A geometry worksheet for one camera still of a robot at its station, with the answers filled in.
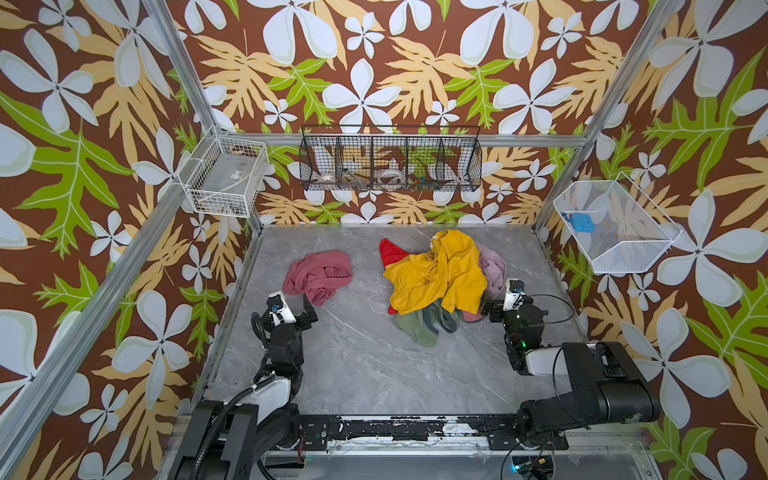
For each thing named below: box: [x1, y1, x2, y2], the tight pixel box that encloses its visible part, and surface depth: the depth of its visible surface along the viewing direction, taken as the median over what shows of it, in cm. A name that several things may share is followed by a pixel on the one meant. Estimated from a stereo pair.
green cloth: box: [396, 300, 461, 347], surface depth 92 cm
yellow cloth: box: [383, 229, 488, 315], surface depth 94 cm
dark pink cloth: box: [283, 251, 353, 307], surface depth 101 cm
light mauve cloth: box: [476, 242, 507, 301], surface depth 101 cm
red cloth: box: [380, 238, 410, 268], surface depth 114 cm
